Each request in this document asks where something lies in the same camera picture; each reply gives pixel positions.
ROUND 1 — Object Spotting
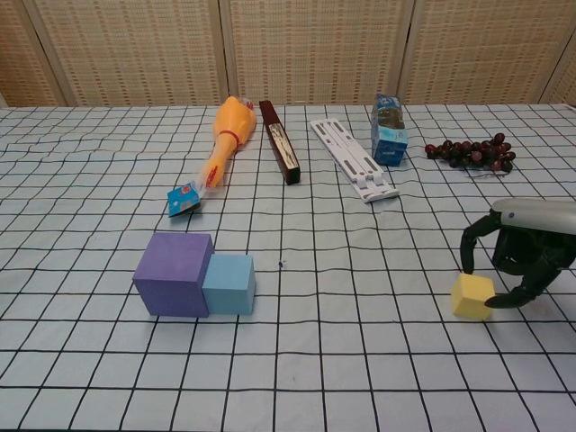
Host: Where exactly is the small blue snack packet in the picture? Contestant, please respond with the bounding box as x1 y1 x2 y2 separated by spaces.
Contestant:
166 179 203 220

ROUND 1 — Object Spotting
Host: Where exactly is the light blue checkered tablecloth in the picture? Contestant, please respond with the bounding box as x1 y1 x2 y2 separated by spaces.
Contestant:
0 103 576 432

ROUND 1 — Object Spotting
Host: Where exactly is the white folding laptop stand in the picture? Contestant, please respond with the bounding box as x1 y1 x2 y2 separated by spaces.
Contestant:
309 117 401 204

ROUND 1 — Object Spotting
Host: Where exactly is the blue cookie box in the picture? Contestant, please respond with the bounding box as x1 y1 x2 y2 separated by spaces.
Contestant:
370 93 410 167

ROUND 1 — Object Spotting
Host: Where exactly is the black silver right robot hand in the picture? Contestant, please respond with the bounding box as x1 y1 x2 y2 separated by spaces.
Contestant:
459 197 576 310

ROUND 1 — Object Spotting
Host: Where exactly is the orange rubber chicken toy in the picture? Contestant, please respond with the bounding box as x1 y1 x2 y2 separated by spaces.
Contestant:
197 95 258 195

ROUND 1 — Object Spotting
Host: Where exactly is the small yellow foam cube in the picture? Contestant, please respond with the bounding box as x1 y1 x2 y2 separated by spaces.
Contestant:
451 273 497 321

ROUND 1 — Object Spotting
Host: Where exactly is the dark red grape bunch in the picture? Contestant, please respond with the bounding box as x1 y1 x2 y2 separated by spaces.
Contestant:
425 131 518 180

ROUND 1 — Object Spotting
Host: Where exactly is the beige woven folding screen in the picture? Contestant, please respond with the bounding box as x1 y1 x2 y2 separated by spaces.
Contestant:
0 0 576 108

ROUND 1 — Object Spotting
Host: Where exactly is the long dark red box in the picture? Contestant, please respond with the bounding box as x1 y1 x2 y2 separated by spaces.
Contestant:
258 99 302 186

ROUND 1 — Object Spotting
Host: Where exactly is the light blue foam cube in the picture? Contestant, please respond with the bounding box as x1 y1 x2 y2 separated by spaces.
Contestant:
202 253 257 316

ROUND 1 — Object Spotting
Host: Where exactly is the large purple foam cube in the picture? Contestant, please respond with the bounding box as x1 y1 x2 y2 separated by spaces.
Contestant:
132 231 214 319

